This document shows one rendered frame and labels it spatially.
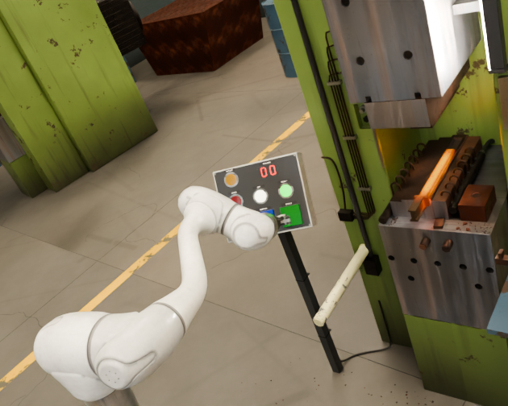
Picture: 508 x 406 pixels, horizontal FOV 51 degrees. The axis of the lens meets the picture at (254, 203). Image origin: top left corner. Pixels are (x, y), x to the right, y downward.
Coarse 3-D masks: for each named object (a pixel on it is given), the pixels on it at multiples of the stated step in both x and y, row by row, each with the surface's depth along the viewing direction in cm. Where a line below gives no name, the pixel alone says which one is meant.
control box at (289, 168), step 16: (272, 160) 199; (288, 160) 197; (224, 176) 205; (240, 176) 203; (256, 176) 201; (272, 176) 199; (288, 176) 197; (304, 176) 199; (224, 192) 205; (240, 192) 203; (272, 192) 200; (304, 192) 196; (256, 208) 202; (272, 208) 200; (304, 208) 196; (304, 224) 197
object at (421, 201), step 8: (448, 152) 197; (440, 160) 194; (448, 160) 194; (440, 168) 190; (432, 176) 187; (432, 184) 183; (424, 192) 182; (416, 200) 177; (424, 200) 178; (416, 208) 174; (424, 208) 179; (416, 216) 175
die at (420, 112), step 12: (468, 60) 187; (456, 84) 178; (420, 96) 160; (444, 96) 170; (372, 108) 170; (384, 108) 167; (396, 108) 165; (408, 108) 163; (420, 108) 161; (432, 108) 163; (372, 120) 173; (384, 120) 170; (396, 120) 168; (408, 120) 165; (420, 120) 163; (432, 120) 163
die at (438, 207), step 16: (432, 144) 211; (448, 144) 203; (464, 144) 201; (480, 144) 202; (432, 160) 199; (464, 160) 192; (416, 176) 194; (448, 176) 187; (400, 192) 191; (416, 192) 186; (432, 192) 181; (400, 208) 188; (432, 208) 181
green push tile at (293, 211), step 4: (280, 208) 198; (284, 208) 198; (288, 208) 197; (292, 208) 197; (296, 208) 196; (284, 212) 198; (288, 212) 198; (292, 212) 197; (296, 212) 197; (300, 212) 196; (292, 216) 197; (296, 216) 197; (300, 216) 196; (292, 220) 197; (296, 220) 197; (300, 220) 196; (288, 224) 198; (292, 224) 197; (296, 224) 197; (300, 224) 197
